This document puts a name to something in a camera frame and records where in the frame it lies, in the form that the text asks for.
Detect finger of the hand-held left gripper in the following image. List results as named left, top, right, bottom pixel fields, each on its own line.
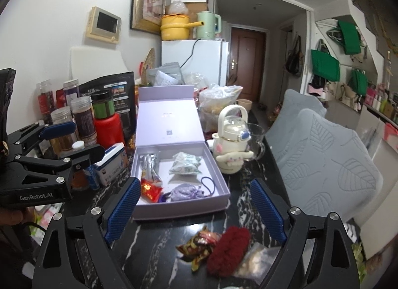
left=8, top=121, right=77, bottom=156
left=14, top=145, right=105, bottom=181

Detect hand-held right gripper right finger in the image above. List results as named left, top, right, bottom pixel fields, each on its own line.
left=250, top=178, right=361, bottom=289

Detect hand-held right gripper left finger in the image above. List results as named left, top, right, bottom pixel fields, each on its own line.
left=33, top=176, right=142, bottom=289

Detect red foil packet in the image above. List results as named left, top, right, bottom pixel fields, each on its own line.
left=141, top=179, right=164, bottom=203

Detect clear zip bag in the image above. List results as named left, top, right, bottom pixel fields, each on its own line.
left=241, top=242, right=280, bottom=277

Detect silver foil packets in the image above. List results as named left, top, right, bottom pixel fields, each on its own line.
left=139, top=151, right=162, bottom=182

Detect dark red knitted scrunchie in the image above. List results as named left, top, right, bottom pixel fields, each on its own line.
left=206, top=227, right=251, bottom=277

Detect purple drawstring pouch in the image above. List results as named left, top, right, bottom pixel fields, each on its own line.
left=160, top=176, right=216, bottom=202

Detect leaf print fabric pouch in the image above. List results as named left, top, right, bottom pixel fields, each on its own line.
left=169, top=152, right=202, bottom=177

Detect brown orange candy wrappers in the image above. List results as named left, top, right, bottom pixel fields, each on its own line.
left=176, top=225, right=223, bottom=271

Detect lavender gift box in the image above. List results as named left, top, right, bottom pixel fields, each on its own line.
left=130, top=85, right=231, bottom=221

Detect person's left hand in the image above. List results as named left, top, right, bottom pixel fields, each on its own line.
left=0, top=205, right=35, bottom=226

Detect blue white medicine box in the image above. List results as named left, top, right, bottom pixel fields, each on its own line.
left=93, top=143, right=129, bottom=187

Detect clear jar with brown contents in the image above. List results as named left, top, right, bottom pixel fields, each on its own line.
left=71, top=96, right=98, bottom=147

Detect red bottle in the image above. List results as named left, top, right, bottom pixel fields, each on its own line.
left=93, top=111, right=127, bottom=150

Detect clear jar with red contents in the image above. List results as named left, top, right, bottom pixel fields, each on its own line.
left=37, top=80, right=56, bottom=122

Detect clear jar with purple contents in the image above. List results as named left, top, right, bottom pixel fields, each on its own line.
left=63, top=79, right=80, bottom=106

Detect green jar with black lid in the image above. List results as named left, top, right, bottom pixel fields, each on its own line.
left=91, top=90, right=114, bottom=119

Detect grey leaf pattern chair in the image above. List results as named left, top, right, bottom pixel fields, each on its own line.
left=274, top=108, right=384, bottom=227
left=265, top=88, right=327, bottom=153

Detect black printed bag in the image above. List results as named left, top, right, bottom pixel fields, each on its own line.
left=78, top=72, right=137, bottom=147

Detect glass mug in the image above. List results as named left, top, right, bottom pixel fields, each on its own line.
left=246, top=123, right=266, bottom=162

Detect cream cartoon water bottle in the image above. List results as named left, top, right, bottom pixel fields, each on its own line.
left=212, top=105, right=258, bottom=174

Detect woven straw mat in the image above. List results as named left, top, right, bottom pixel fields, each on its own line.
left=140, top=47, right=156, bottom=81

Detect grey plastic parcel bag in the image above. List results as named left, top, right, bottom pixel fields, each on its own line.
left=146, top=62, right=182, bottom=86

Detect clear plastic food bag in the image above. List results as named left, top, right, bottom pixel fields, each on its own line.
left=199, top=83, right=243, bottom=131

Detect white cabinet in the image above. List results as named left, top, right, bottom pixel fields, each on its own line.
left=354, top=103, right=398, bottom=165

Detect yellow pot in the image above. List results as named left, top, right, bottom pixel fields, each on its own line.
left=160, top=13, right=204, bottom=41

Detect brown door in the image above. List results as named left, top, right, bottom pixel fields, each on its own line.
left=230, top=26, right=267, bottom=101

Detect white fridge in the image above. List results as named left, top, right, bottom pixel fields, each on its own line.
left=161, top=40, right=230, bottom=87

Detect dark hanging handbag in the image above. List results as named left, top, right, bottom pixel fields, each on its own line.
left=285, top=36, right=303, bottom=77

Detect green tote bag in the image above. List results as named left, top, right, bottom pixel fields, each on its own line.
left=337, top=20, right=361, bottom=55
left=351, top=69, right=369, bottom=96
left=311, top=49, right=341, bottom=83

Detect row of bottles and jars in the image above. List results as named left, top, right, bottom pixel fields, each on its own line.
left=365, top=87, right=398, bottom=123

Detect clear bag in pot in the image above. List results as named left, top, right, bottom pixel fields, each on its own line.
left=168, top=1, right=190, bottom=16

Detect green electric kettle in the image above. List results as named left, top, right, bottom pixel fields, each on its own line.
left=195, top=11, right=222, bottom=40

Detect cardboard box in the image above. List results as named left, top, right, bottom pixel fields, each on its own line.
left=183, top=0, right=209, bottom=14

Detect cream wall intercom panel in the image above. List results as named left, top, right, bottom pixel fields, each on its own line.
left=85, top=6, right=122, bottom=44

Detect black power cable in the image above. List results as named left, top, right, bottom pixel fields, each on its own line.
left=180, top=39, right=202, bottom=67

